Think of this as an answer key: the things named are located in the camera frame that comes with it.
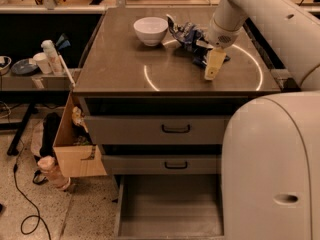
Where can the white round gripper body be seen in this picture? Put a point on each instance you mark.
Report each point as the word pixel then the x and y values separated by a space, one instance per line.
pixel 222 37

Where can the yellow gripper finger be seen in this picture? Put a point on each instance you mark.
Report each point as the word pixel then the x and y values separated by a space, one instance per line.
pixel 215 59

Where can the dark blue rxbar wrapper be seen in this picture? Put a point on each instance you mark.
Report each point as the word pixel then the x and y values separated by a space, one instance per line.
pixel 200 58

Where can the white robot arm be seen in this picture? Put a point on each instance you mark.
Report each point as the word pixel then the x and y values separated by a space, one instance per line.
pixel 270 165

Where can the grey drawer cabinet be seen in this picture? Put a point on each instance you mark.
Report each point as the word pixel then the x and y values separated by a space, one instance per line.
pixel 123 77

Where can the grey top drawer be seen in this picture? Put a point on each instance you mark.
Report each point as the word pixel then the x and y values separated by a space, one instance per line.
pixel 157 130

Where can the grey middle drawer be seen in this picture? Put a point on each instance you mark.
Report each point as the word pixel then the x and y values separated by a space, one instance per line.
pixel 161 164

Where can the grey open bottom drawer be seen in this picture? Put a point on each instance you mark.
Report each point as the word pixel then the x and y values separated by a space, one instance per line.
pixel 169 207

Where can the crumpled blue chip bag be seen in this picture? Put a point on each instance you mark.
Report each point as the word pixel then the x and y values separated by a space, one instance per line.
pixel 189 35

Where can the white ceramic bowl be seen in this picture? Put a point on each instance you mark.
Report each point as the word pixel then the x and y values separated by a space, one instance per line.
pixel 151 30

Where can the grey side shelf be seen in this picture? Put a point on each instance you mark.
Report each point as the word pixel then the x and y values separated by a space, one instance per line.
pixel 37 82

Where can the white spray bottle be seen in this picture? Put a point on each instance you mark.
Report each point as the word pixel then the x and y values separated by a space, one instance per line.
pixel 52 56

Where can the brown cardboard box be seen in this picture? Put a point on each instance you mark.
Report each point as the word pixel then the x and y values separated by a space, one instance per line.
pixel 75 160

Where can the white paper cup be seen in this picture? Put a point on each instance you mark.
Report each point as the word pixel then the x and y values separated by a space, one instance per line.
pixel 42 62

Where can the black bag on floor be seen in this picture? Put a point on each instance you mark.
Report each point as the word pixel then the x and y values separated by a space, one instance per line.
pixel 43 136

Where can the blue round plate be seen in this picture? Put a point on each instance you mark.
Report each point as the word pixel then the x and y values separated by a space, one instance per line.
pixel 25 67

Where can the pink plastic bottle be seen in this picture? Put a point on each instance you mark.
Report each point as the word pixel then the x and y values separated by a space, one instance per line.
pixel 51 170

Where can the small bowl at left edge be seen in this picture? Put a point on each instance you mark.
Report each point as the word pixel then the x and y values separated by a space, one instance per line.
pixel 5 62

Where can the black table leg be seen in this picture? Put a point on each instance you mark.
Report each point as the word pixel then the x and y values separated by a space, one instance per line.
pixel 12 150

